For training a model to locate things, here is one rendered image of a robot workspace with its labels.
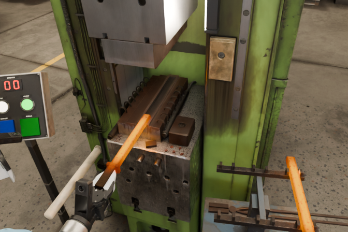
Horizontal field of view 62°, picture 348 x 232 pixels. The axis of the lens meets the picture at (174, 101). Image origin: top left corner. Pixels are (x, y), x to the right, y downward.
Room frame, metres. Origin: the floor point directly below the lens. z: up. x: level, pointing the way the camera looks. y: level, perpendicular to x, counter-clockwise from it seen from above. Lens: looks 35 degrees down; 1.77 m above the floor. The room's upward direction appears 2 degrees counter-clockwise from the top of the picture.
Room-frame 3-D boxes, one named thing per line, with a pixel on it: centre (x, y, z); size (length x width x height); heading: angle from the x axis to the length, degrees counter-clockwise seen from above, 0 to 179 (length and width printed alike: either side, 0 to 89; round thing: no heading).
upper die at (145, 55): (1.14, 0.09, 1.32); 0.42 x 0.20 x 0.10; 160
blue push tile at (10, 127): (0.93, 0.70, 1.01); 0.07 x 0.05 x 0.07; 95
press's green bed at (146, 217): (1.13, 0.03, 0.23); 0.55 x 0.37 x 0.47; 160
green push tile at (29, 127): (0.94, 0.60, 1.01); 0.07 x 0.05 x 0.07; 95
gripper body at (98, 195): (0.54, 0.27, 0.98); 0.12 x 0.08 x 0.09; 160
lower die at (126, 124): (1.14, 0.09, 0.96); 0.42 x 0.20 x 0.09; 160
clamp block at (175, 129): (0.94, -0.03, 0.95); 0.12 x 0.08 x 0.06; 160
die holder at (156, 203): (1.13, 0.03, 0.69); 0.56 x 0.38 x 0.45; 160
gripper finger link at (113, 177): (0.64, 0.22, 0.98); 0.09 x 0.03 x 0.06; 158
